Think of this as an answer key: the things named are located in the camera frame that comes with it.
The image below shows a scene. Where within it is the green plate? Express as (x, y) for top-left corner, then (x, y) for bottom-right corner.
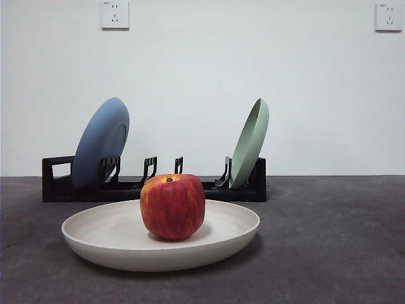
(230, 97), (270, 190)

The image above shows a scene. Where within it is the red apple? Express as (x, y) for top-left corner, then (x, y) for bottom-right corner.
(139, 173), (206, 241)

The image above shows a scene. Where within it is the blue plate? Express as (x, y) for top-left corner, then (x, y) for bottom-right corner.
(71, 97), (130, 190)

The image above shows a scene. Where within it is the white wall socket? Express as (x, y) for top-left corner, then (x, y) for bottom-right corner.
(101, 0), (130, 31)
(375, 3), (399, 32)

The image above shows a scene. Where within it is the black plate rack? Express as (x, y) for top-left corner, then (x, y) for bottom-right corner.
(41, 155), (267, 203)

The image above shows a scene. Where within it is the cream yellow plate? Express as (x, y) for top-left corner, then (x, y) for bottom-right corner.
(61, 198), (261, 272)

